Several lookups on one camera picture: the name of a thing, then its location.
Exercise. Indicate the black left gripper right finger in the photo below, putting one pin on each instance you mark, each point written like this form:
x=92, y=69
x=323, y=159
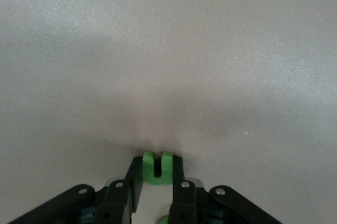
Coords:
x=184, y=200

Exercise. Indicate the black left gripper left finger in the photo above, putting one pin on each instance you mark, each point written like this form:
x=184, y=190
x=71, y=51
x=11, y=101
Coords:
x=116, y=195

